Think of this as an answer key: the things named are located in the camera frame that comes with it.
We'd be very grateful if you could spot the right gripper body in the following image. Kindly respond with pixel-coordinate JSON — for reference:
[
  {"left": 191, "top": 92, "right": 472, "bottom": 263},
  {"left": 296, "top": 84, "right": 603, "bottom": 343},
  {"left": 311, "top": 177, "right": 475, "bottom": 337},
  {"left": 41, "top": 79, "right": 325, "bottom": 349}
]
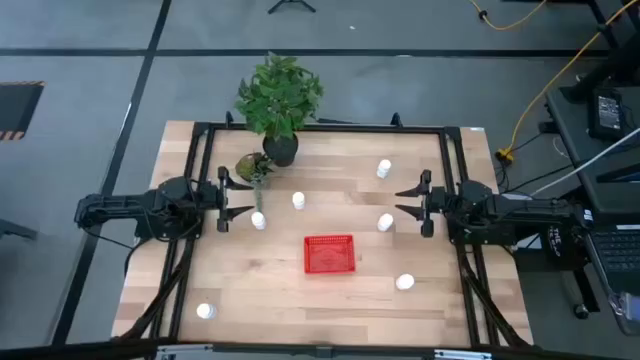
[{"left": 420, "top": 169, "right": 449, "bottom": 239}]

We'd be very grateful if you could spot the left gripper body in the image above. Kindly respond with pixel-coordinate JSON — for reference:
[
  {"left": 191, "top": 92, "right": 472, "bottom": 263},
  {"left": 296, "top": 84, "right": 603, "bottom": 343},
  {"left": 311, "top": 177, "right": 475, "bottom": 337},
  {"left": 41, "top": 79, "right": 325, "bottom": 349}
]
[{"left": 202, "top": 166, "right": 231, "bottom": 234}]

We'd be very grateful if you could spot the red plastic basket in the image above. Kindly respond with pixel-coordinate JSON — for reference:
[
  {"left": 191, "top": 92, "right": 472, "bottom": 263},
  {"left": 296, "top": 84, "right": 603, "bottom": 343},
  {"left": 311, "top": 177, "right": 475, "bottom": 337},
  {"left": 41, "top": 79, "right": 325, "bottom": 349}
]
[{"left": 303, "top": 234, "right": 357, "bottom": 275}]

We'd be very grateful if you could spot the small trailing succulent plant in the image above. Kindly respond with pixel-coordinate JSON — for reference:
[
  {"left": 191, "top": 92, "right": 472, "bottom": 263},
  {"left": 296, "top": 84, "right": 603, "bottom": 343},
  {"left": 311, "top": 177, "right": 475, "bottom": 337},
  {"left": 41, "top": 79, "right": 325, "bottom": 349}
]
[{"left": 234, "top": 152, "right": 275, "bottom": 214}]

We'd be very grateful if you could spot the large green potted plant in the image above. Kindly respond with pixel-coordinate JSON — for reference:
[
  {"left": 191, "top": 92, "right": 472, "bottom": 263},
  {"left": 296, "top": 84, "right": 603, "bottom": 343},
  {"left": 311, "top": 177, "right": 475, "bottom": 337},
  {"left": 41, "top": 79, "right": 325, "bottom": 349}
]
[{"left": 233, "top": 51, "right": 325, "bottom": 168}]

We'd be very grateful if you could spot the black side desk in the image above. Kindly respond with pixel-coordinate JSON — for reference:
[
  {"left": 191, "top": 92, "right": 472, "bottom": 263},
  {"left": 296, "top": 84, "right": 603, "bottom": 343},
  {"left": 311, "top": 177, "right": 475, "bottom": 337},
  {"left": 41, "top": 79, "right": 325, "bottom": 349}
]
[{"left": 543, "top": 84, "right": 640, "bottom": 217}]

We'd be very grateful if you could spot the black laptop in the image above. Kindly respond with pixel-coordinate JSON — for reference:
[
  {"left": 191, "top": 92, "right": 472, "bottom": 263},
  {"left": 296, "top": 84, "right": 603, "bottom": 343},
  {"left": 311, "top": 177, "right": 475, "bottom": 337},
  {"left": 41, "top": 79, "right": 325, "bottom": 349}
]
[{"left": 584, "top": 223, "right": 640, "bottom": 297}]

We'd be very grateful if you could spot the black power adapter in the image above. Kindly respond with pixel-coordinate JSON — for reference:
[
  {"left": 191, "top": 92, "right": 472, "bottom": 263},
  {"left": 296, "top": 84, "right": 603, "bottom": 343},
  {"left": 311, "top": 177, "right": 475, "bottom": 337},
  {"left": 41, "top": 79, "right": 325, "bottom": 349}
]
[{"left": 588, "top": 88, "right": 626, "bottom": 141}]

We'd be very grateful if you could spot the dark floor hatch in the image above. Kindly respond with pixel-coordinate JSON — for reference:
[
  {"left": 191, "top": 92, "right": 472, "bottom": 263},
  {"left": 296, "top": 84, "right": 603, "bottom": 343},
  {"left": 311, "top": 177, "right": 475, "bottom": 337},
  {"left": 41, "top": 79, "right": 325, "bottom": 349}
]
[{"left": 0, "top": 80, "right": 46, "bottom": 142}]

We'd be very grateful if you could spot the black metal table frame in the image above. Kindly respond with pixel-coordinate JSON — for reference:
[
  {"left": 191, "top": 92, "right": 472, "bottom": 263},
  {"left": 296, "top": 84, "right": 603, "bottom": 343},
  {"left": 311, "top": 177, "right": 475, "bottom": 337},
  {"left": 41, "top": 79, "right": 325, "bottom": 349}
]
[{"left": 112, "top": 112, "right": 534, "bottom": 351}]

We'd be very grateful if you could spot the white cable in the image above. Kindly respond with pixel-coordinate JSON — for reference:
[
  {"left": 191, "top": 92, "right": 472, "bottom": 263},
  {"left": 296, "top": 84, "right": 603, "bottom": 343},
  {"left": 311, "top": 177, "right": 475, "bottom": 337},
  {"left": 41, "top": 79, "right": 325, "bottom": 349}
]
[{"left": 529, "top": 127, "right": 640, "bottom": 197}]

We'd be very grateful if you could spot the yellow extension cable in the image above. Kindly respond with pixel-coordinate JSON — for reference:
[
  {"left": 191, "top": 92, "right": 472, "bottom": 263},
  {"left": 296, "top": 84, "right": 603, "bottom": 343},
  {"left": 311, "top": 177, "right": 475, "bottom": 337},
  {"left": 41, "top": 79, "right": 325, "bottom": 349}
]
[
  {"left": 495, "top": 0, "right": 640, "bottom": 164},
  {"left": 468, "top": 0, "right": 547, "bottom": 32}
]

